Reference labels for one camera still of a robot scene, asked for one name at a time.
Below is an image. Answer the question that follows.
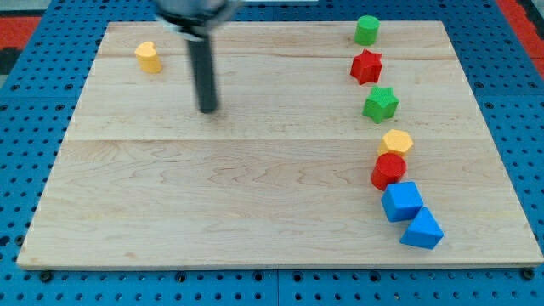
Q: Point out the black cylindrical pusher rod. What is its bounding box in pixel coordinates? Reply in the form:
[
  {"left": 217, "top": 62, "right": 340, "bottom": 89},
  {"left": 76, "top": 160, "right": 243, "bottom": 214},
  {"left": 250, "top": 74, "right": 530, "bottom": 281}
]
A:
[{"left": 188, "top": 37, "right": 218, "bottom": 114}]

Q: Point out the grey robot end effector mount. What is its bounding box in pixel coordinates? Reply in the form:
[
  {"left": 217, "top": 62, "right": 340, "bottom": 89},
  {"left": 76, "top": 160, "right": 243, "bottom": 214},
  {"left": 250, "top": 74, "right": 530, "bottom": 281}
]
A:
[{"left": 153, "top": 0, "right": 241, "bottom": 41}]

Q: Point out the yellow heart block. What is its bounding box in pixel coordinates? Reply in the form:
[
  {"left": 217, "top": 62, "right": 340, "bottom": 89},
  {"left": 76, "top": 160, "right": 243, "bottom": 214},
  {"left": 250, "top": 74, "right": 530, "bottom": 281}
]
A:
[{"left": 134, "top": 41, "right": 162, "bottom": 74}]

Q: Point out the red star block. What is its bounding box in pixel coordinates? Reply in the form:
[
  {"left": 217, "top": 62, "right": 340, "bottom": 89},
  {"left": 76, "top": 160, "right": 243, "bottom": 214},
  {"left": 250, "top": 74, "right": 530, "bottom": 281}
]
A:
[{"left": 350, "top": 48, "right": 383, "bottom": 85}]

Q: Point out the green star block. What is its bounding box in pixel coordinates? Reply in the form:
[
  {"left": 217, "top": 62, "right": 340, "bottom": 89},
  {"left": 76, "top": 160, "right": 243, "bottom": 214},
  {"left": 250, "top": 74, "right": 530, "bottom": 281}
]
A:
[{"left": 362, "top": 86, "right": 400, "bottom": 124}]

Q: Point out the wooden board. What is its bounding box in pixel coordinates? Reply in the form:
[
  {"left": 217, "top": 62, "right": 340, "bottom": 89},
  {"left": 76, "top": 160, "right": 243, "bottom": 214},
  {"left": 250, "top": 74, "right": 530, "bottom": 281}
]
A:
[{"left": 17, "top": 21, "right": 543, "bottom": 271}]

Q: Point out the green cylinder block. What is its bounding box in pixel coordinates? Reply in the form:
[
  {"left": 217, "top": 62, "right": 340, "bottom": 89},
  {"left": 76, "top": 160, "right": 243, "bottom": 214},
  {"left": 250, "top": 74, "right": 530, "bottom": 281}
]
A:
[{"left": 354, "top": 15, "right": 380, "bottom": 46}]

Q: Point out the yellow hexagon block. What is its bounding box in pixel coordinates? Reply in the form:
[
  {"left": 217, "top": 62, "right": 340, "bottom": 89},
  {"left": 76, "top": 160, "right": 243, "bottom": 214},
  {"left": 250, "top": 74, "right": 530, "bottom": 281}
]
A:
[{"left": 377, "top": 129, "right": 414, "bottom": 157}]

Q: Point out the red cylinder block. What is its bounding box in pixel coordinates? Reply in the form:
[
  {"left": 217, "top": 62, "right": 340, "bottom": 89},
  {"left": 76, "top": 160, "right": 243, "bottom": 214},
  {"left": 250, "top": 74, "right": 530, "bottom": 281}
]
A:
[{"left": 371, "top": 153, "right": 407, "bottom": 191}]

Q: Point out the blue cube block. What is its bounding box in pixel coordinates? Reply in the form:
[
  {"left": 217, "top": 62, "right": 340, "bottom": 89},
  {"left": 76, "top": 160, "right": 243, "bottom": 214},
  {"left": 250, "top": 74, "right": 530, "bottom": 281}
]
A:
[{"left": 381, "top": 181, "right": 424, "bottom": 222}]

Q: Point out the blue triangle block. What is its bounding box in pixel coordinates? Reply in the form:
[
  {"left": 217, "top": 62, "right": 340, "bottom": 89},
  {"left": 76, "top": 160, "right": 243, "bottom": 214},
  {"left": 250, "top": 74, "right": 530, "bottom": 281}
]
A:
[{"left": 399, "top": 207, "right": 444, "bottom": 250}]

